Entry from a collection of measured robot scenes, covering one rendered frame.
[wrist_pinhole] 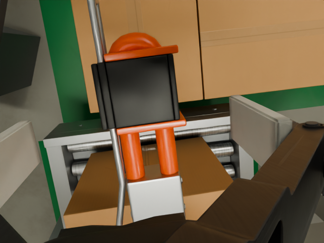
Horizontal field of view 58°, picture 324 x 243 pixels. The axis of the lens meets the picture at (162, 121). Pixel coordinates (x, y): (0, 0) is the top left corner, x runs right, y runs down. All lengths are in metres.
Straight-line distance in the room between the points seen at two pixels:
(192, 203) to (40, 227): 1.35
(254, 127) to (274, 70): 0.95
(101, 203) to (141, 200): 0.37
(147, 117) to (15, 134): 0.16
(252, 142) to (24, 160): 0.13
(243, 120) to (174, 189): 0.18
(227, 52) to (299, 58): 0.26
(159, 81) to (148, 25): 0.71
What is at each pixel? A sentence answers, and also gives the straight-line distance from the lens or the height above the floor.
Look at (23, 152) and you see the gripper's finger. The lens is 0.19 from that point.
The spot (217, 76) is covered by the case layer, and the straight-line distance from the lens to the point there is 1.04.
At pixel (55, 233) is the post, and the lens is 1.58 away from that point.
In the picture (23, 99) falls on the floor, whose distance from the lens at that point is 1.67.
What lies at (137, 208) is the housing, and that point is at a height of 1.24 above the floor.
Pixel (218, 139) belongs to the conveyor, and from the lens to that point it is 1.14.
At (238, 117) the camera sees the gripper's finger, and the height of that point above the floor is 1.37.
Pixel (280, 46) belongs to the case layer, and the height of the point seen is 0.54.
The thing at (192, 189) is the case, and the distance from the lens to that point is 0.71.
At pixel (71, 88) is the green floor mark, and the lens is 1.59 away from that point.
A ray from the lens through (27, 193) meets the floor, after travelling 1.84.
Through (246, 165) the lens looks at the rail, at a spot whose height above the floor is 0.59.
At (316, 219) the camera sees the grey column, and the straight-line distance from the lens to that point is 2.13.
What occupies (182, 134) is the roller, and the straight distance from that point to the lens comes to 1.05.
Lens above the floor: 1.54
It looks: 75 degrees down
